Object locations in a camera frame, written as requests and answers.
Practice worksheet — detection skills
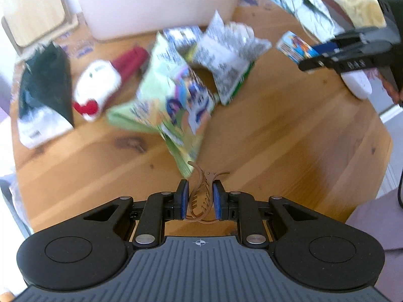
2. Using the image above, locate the green cartoon snack bag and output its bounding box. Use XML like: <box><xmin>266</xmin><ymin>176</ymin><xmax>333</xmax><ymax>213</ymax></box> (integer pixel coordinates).
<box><xmin>107</xmin><ymin>33</ymin><xmax>215</xmax><ymax>178</ymax></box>

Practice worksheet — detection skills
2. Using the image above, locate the white round stand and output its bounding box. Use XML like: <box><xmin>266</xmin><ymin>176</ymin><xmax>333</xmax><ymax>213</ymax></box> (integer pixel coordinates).
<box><xmin>340</xmin><ymin>70</ymin><xmax>372</xmax><ymax>100</ymax></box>

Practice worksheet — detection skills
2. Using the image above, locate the white red plush toy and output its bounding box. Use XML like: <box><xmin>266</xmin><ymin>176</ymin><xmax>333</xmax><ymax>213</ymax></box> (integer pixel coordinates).
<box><xmin>72</xmin><ymin>46</ymin><xmax>149</xmax><ymax>121</ymax></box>

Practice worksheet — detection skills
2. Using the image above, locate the light blue cloth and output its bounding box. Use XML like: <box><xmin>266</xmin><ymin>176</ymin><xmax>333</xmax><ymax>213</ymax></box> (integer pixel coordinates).
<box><xmin>271</xmin><ymin>0</ymin><xmax>338</xmax><ymax>42</ymax></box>

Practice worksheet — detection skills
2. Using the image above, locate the blue white patterned box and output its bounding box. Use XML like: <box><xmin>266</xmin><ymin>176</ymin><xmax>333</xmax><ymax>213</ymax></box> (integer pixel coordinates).
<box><xmin>276</xmin><ymin>31</ymin><xmax>319</xmax><ymax>63</ymax></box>

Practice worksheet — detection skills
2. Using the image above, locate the beige plastic storage bin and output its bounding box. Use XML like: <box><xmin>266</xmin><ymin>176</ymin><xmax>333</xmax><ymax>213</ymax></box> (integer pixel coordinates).
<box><xmin>79</xmin><ymin>0</ymin><xmax>239</xmax><ymax>41</ymax></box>

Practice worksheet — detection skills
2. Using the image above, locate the brown hair claw clip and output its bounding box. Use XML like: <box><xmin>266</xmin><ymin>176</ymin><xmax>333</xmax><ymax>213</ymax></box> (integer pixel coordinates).
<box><xmin>185</xmin><ymin>161</ymin><xmax>229</xmax><ymax>224</ymax></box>

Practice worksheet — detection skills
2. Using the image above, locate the grey green snack bag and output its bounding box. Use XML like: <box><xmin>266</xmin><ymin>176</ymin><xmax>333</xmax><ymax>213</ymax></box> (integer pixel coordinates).
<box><xmin>162</xmin><ymin>12</ymin><xmax>272</xmax><ymax>105</ymax></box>

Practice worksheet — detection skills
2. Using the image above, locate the dark green tissue pack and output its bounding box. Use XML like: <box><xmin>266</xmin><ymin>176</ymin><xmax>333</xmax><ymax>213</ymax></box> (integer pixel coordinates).
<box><xmin>17</xmin><ymin>42</ymin><xmax>74</xmax><ymax>149</ymax></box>

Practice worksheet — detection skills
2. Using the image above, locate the yellow rolled towel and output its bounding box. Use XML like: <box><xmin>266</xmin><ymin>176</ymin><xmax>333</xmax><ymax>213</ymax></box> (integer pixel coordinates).
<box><xmin>328</xmin><ymin>0</ymin><xmax>387</xmax><ymax>29</ymax></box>

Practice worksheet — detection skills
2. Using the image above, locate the wooden stand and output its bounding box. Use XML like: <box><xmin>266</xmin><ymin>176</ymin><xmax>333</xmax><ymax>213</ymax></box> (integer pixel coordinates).
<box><xmin>1</xmin><ymin>0</ymin><xmax>79</xmax><ymax>58</ymax></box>

